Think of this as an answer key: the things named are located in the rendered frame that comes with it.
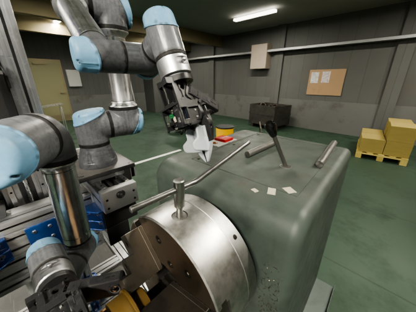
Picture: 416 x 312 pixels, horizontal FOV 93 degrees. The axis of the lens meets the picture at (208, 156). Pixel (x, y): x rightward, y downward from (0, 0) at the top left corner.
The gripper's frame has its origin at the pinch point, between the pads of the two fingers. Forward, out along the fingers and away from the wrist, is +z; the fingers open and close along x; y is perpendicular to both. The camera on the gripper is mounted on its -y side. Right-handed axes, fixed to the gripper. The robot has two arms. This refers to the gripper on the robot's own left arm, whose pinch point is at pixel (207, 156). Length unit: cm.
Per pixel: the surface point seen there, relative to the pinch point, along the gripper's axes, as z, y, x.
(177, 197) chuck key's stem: 4.9, 14.4, 3.2
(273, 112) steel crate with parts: -17, -548, -232
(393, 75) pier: -14, -638, 35
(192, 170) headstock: 3.5, -1.4, -9.6
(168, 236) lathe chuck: 11.2, 18.1, 1.7
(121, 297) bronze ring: 19.5, 27.3, -6.0
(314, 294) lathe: 82, -46, -6
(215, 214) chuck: 12.0, 7.5, 4.4
